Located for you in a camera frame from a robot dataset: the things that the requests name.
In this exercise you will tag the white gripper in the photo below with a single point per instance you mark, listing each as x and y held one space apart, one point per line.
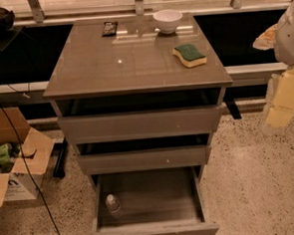
290 41

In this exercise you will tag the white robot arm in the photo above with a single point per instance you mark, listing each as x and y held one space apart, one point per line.
284 40

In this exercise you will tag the grey drawer cabinet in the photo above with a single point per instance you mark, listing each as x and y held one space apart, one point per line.
138 60

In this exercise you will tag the grey middle drawer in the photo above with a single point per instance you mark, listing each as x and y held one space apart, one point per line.
145 153

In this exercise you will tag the grey drawer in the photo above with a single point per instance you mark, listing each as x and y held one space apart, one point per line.
154 202
131 117
145 153

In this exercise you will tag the grey bottom drawer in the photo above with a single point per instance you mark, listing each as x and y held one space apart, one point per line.
154 202

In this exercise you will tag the grey top drawer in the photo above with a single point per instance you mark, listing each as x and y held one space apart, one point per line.
131 117

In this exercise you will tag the green yellow sponge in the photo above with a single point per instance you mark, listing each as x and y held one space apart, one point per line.
189 55

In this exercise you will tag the white ceramic bowl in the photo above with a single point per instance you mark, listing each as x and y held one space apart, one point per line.
167 20

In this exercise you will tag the black table leg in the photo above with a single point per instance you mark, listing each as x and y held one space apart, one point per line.
59 150

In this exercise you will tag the metal window railing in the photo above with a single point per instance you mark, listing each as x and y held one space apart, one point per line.
51 11

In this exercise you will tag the open cardboard box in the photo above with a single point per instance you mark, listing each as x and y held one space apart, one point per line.
23 181

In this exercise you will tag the green item in box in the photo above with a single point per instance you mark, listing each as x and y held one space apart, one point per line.
8 155

